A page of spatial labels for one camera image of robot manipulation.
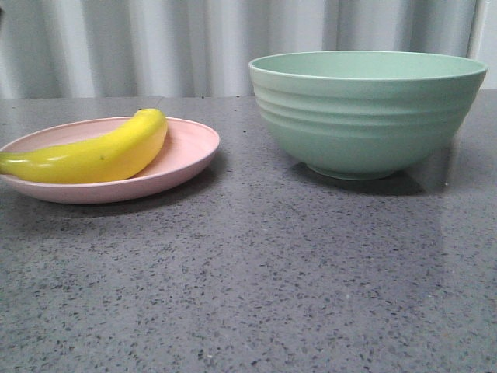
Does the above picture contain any pink plate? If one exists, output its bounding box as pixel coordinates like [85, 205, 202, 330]
[1, 117, 220, 204]

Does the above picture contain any green ribbed bowl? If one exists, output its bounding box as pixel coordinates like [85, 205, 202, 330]
[249, 51, 488, 180]

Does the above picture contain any yellow banana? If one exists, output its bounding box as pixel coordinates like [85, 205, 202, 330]
[1, 109, 168, 183]

